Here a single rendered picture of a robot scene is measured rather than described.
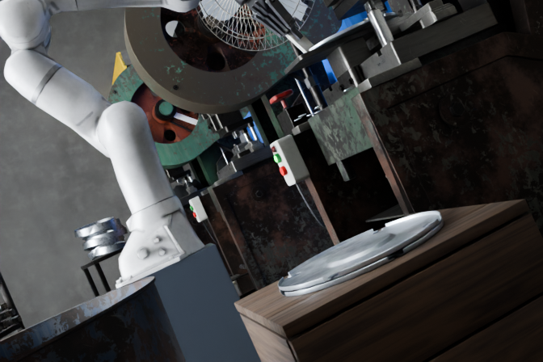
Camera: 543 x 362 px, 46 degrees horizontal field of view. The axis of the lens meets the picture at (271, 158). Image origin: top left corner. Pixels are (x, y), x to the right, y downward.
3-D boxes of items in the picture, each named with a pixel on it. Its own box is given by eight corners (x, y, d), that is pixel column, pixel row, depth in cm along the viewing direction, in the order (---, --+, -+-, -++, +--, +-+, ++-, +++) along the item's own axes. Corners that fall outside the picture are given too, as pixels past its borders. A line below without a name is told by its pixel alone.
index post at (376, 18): (386, 44, 149) (369, 8, 149) (380, 48, 152) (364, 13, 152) (396, 40, 150) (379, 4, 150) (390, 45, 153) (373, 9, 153)
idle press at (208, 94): (253, 324, 275) (90, -36, 282) (216, 307, 370) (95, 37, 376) (522, 183, 319) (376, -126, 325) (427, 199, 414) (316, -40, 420)
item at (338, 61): (322, 103, 155) (298, 52, 156) (303, 115, 169) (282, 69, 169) (403, 68, 163) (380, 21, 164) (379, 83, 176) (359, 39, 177)
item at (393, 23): (389, 37, 163) (382, 22, 163) (365, 56, 177) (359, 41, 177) (418, 27, 166) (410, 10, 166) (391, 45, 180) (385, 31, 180)
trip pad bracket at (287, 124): (311, 165, 188) (284, 105, 188) (300, 170, 197) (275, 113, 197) (328, 157, 190) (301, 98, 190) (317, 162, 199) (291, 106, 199)
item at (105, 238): (127, 339, 402) (77, 225, 405) (111, 338, 441) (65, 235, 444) (181, 310, 422) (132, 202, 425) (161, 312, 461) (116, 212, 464)
